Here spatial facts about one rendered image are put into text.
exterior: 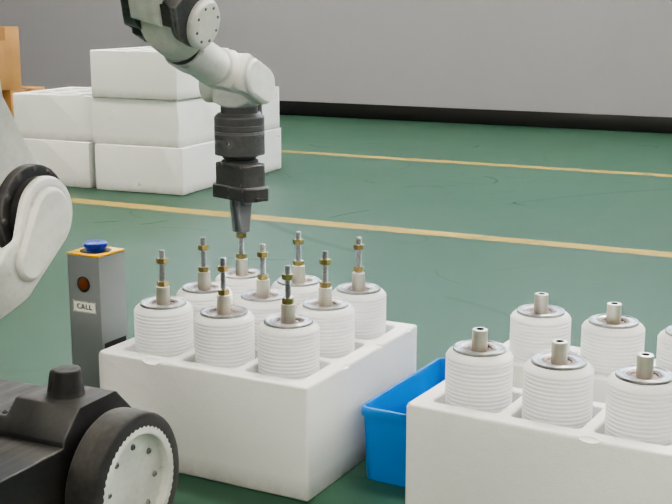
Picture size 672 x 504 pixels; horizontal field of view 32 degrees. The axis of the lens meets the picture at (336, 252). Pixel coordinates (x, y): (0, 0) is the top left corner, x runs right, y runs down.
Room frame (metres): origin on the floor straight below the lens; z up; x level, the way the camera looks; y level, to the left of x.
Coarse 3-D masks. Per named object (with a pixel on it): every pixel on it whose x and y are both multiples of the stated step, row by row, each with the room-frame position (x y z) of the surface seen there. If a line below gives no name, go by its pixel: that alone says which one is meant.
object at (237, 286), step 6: (228, 282) 2.03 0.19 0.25; (234, 282) 2.02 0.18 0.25; (240, 282) 2.02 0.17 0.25; (246, 282) 2.02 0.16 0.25; (252, 282) 2.03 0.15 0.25; (234, 288) 2.02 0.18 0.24; (240, 288) 2.02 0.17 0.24; (246, 288) 2.02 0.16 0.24; (252, 288) 2.02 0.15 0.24; (234, 294) 2.02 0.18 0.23; (240, 294) 2.02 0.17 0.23; (234, 300) 2.02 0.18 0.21
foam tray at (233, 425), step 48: (384, 336) 1.91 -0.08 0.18; (144, 384) 1.78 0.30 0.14; (192, 384) 1.74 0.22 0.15; (240, 384) 1.70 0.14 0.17; (288, 384) 1.66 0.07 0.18; (336, 384) 1.72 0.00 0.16; (384, 384) 1.87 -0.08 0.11; (192, 432) 1.74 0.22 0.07; (240, 432) 1.70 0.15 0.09; (288, 432) 1.66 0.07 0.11; (336, 432) 1.72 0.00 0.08; (240, 480) 1.70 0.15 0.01; (288, 480) 1.66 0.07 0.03
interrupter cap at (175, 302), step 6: (144, 300) 1.87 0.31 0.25; (150, 300) 1.87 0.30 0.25; (174, 300) 1.87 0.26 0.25; (180, 300) 1.87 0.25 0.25; (144, 306) 1.83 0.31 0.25; (150, 306) 1.83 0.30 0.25; (156, 306) 1.83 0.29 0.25; (162, 306) 1.83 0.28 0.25; (168, 306) 1.83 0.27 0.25; (174, 306) 1.83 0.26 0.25; (180, 306) 1.84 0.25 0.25
